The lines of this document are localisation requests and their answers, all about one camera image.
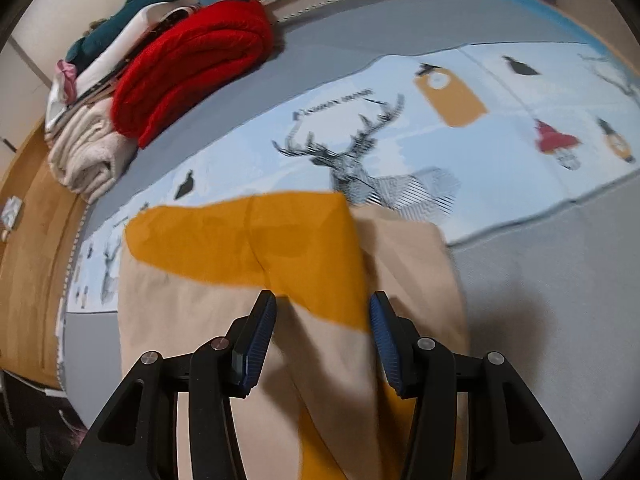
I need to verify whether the light blue printed sheet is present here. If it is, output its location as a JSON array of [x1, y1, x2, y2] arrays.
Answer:
[[55, 40, 640, 341]]

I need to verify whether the white folded cloth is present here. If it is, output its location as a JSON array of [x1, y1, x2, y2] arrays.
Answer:
[[45, 75, 81, 136]]

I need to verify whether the teal shark plush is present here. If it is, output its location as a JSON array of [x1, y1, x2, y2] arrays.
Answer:
[[65, 0, 248, 63]]

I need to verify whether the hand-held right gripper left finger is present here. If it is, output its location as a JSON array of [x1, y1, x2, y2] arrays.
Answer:
[[62, 290, 278, 480]]

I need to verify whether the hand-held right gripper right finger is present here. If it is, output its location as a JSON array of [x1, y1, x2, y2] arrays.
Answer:
[[369, 291, 583, 480]]

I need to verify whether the beige and yellow hooded jacket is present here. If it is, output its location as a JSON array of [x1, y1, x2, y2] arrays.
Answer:
[[119, 191, 471, 480]]

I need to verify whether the pink cloth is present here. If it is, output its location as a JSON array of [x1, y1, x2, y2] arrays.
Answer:
[[54, 59, 78, 103]]

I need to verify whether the cream folded quilt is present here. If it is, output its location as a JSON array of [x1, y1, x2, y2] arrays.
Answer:
[[47, 97, 138, 203]]

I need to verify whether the white blanket with dark trim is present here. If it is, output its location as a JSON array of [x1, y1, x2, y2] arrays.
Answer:
[[75, 2, 201, 106]]

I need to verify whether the red folded blanket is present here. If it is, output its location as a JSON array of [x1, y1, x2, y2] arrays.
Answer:
[[111, 0, 275, 150]]

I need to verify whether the grey bed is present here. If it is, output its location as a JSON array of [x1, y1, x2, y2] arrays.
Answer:
[[52, 0, 640, 480]]

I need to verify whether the wooden headboard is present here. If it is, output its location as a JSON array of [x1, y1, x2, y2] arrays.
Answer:
[[0, 127, 93, 391]]

